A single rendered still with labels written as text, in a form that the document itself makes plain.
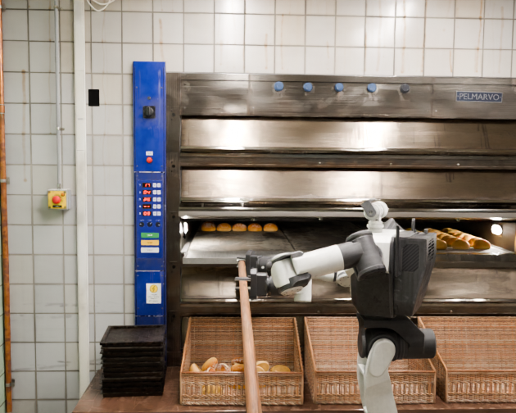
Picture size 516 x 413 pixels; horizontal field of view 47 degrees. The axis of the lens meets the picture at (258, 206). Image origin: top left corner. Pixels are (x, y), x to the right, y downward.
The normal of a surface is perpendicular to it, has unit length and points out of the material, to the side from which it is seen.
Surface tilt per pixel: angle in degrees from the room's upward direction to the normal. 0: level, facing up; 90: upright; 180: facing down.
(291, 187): 70
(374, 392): 113
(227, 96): 92
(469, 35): 90
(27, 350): 90
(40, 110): 90
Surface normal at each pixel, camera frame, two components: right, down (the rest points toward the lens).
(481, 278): 0.04, -0.26
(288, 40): 0.04, 0.08
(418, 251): -0.44, 0.07
